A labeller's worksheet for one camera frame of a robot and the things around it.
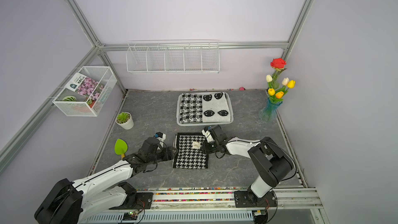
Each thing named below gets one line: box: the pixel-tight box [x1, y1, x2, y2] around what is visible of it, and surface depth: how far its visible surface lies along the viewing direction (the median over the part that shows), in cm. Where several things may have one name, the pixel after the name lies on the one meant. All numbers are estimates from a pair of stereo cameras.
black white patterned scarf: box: [179, 91, 232, 124], surface depth 97 cm
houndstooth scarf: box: [172, 132, 209, 170], surface depth 86 cm
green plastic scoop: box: [114, 138, 129, 160], surface depth 93 cm
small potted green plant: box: [115, 111, 135, 131], surface depth 96 cm
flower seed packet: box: [64, 72, 105, 100], surface depth 76 cm
